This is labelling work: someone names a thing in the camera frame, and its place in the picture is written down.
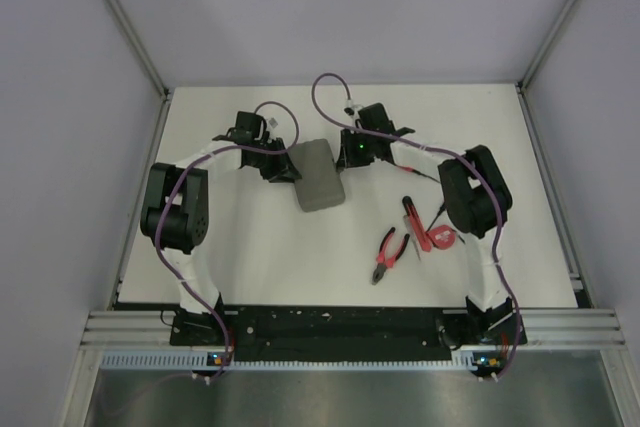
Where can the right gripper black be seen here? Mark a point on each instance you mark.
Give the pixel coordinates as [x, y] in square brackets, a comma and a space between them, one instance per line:
[346, 157]

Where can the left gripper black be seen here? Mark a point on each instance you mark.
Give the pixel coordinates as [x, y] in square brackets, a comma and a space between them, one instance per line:
[282, 171]

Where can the grey plastic tool case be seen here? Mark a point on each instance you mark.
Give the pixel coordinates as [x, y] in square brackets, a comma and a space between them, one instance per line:
[320, 186]

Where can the red black pliers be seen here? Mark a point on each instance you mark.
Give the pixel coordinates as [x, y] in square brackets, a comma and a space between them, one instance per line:
[385, 260]

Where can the red utility knife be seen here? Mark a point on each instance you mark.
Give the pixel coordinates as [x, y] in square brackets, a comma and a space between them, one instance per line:
[421, 239]

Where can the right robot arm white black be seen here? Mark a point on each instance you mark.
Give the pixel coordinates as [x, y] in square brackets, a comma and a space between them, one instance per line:
[476, 200]

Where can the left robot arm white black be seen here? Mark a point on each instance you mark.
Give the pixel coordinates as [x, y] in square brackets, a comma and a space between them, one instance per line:
[175, 213]

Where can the red black screwdriver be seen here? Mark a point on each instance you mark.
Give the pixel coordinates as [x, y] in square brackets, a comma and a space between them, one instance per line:
[439, 213]
[417, 172]

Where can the clear test screwdriver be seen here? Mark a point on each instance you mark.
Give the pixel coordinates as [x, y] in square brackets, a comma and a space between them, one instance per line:
[413, 238]

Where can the red tape measure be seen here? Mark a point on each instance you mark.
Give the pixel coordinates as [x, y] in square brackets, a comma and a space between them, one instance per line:
[442, 237]

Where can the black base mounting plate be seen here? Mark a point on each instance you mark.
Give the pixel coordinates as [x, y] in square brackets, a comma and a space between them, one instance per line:
[255, 333]

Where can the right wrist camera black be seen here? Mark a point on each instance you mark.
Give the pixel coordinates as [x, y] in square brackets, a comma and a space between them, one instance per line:
[374, 118]

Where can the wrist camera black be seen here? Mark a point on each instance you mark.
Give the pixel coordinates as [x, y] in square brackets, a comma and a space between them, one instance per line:
[249, 125]
[374, 118]

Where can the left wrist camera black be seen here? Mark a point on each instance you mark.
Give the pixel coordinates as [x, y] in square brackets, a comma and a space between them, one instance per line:
[249, 125]

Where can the right aluminium corner post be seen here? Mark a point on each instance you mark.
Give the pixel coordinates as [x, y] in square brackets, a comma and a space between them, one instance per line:
[551, 38]

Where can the aluminium corner post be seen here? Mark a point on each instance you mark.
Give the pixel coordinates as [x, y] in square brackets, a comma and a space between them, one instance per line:
[551, 38]
[136, 45]

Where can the grey slotted cable duct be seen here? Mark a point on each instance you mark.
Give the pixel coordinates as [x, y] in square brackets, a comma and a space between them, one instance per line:
[203, 361]

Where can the aluminium front frame rail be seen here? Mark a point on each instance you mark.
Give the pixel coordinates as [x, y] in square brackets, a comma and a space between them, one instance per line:
[546, 329]

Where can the left aluminium corner post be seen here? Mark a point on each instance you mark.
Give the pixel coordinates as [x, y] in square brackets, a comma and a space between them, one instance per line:
[136, 45]

